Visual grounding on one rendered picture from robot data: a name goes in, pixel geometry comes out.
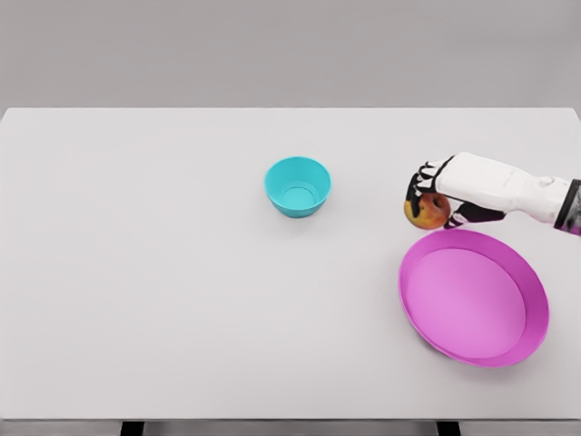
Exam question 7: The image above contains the red yellow apple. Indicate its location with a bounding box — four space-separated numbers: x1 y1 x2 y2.
403 193 452 231

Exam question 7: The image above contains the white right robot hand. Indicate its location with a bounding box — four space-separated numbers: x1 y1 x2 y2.
405 152 522 230

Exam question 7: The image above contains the blue bowl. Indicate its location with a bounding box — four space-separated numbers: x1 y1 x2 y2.
263 156 333 219

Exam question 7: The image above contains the pink plate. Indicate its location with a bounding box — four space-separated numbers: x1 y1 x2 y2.
398 228 550 369

